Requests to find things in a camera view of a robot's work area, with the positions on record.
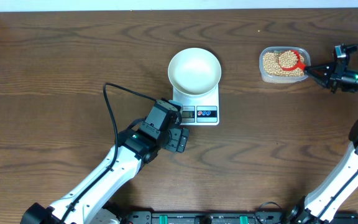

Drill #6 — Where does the red measuring scoop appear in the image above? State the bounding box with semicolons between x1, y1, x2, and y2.
278;50;306;72

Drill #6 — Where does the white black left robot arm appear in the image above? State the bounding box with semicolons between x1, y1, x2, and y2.
21;100;189;223

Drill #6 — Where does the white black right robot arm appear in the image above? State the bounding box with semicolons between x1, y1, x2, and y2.
282;53;358;223

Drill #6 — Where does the white digital kitchen scale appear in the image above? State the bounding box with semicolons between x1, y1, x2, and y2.
173;85;220;126

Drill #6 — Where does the cream round bowl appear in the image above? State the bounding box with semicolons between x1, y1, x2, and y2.
167;48;222;96

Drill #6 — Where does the clear plastic container of beans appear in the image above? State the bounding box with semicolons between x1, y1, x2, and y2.
259;47;311;83

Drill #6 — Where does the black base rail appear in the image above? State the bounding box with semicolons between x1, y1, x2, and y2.
116;201;358;224

